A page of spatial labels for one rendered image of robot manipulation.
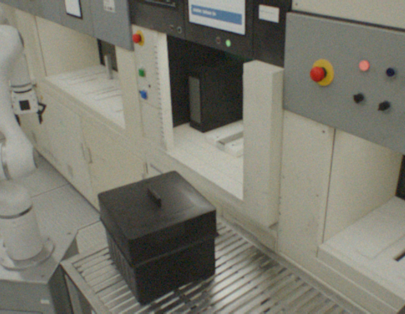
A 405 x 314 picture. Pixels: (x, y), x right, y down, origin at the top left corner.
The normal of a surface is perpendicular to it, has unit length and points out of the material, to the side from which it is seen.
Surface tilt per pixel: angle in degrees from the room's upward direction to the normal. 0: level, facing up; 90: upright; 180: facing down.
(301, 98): 90
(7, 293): 90
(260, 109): 90
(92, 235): 0
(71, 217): 0
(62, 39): 90
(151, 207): 0
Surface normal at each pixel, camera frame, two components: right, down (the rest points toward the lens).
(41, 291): -0.12, 0.47
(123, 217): -0.03, -0.88
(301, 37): -0.79, 0.31
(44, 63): 0.62, 0.35
